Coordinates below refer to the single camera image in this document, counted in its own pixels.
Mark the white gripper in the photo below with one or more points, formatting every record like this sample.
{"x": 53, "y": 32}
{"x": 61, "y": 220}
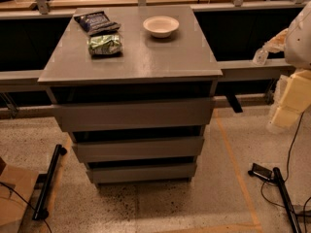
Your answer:
{"x": 298, "y": 43}

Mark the grey bottom drawer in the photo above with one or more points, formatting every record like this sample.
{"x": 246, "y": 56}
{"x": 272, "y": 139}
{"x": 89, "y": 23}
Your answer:
{"x": 142, "y": 173}

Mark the grey drawer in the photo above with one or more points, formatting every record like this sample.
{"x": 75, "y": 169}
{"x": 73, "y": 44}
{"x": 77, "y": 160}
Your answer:
{"x": 133, "y": 115}
{"x": 142, "y": 173}
{"x": 138, "y": 149}

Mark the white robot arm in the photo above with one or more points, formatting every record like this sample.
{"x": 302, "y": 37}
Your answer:
{"x": 295, "y": 42}

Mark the grey drawer cabinet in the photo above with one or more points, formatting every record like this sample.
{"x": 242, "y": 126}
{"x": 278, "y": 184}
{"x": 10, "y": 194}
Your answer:
{"x": 142, "y": 55}

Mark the grey middle drawer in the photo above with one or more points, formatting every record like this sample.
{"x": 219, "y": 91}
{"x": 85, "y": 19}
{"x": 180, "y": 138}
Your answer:
{"x": 138, "y": 149}

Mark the grey top drawer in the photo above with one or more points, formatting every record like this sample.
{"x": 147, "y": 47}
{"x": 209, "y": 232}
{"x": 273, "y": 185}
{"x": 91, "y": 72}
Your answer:
{"x": 133, "y": 115}

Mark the black stand right floor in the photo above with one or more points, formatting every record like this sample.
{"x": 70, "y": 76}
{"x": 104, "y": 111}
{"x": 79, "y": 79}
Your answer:
{"x": 297, "y": 215}

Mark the white bowl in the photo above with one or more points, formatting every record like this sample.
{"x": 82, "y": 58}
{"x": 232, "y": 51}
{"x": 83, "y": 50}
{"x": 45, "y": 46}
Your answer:
{"x": 161, "y": 27}

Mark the green chip bag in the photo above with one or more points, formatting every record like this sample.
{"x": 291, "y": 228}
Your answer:
{"x": 104, "y": 44}

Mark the blue chip bag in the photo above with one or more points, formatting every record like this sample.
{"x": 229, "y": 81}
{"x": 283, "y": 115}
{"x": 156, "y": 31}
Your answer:
{"x": 96, "y": 23}

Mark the black bar left floor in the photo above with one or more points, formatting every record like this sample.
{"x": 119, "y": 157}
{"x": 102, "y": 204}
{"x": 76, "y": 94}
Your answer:
{"x": 44, "y": 180}

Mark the cardboard box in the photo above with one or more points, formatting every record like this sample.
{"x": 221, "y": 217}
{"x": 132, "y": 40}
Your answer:
{"x": 16, "y": 188}

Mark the grey metal rail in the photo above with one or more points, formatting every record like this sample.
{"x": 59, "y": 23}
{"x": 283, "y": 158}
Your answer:
{"x": 225, "y": 71}

